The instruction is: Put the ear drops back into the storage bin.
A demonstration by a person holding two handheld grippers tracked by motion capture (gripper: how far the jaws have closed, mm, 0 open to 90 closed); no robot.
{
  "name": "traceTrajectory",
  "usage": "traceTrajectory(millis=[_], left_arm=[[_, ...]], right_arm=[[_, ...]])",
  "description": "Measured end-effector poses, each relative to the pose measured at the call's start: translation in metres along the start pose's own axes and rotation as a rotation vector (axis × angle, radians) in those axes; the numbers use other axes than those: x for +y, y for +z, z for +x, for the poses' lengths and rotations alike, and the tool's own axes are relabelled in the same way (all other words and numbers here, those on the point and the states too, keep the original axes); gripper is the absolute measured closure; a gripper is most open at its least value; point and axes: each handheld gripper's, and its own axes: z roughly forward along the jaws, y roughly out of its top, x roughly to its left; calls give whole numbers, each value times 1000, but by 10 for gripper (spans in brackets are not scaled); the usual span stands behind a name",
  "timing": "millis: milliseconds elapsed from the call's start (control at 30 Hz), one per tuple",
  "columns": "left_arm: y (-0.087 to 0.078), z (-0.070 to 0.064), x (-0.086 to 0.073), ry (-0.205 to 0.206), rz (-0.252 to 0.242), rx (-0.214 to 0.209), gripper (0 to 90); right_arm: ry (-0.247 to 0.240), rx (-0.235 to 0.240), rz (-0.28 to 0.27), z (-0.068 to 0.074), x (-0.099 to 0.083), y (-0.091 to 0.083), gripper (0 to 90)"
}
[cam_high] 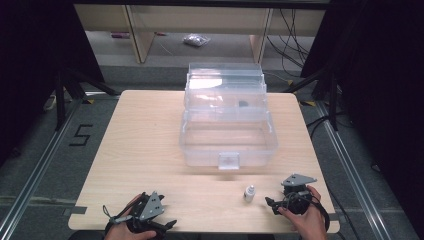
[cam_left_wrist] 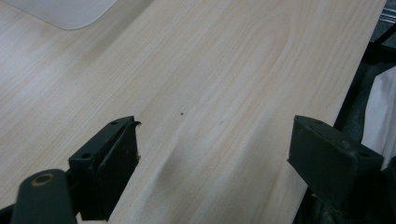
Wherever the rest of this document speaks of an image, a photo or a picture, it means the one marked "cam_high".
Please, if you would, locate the black wrist strap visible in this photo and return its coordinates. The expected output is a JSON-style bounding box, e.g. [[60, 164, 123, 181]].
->
[[311, 195, 331, 232]]

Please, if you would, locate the clear plastic bag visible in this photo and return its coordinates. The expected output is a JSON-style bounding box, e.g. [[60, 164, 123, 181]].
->
[[182, 33, 212, 48]]

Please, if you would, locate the grey wrist strap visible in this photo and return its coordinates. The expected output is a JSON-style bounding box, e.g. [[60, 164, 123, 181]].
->
[[102, 204, 134, 226]]

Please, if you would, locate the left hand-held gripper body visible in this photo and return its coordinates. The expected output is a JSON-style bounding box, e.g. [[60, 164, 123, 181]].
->
[[126, 190, 166, 234]]

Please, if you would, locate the black floor cable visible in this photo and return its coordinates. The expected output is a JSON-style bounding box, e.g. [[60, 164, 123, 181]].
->
[[305, 112, 338, 138]]

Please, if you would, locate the black metal stand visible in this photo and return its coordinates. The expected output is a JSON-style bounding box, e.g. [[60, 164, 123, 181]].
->
[[54, 65, 120, 132], [282, 65, 340, 132]]

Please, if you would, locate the clear plastic storage box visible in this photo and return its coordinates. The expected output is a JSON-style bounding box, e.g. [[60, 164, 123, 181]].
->
[[179, 62, 279, 171]]

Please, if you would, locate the metal floor rail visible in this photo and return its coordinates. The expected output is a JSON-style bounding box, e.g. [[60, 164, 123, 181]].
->
[[315, 100, 392, 240], [0, 99, 85, 240]]

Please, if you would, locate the black curtain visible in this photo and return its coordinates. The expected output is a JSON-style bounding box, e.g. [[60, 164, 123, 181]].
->
[[300, 0, 424, 232], [0, 0, 105, 168]]

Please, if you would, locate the person's left hand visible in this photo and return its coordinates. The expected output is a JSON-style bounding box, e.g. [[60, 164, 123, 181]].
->
[[103, 194, 158, 240]]

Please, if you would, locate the bundle of black cables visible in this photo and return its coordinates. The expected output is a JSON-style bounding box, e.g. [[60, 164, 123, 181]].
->
[[265, 8, 311, 69]]

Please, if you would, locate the light wooden shelf unit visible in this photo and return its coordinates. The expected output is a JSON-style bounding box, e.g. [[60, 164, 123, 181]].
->
[[73, 3, 326, 64]]

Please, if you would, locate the person's right hand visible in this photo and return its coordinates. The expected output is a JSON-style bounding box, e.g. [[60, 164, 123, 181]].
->
[[277, 185, 330, 240]]

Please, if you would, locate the small white dropper bottle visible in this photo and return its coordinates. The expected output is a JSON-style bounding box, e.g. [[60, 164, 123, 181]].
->
[[243, 185, 257, 203]]

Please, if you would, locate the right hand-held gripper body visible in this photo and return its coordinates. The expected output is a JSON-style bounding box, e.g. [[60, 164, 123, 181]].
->
[[280, 172, 318, 216]]

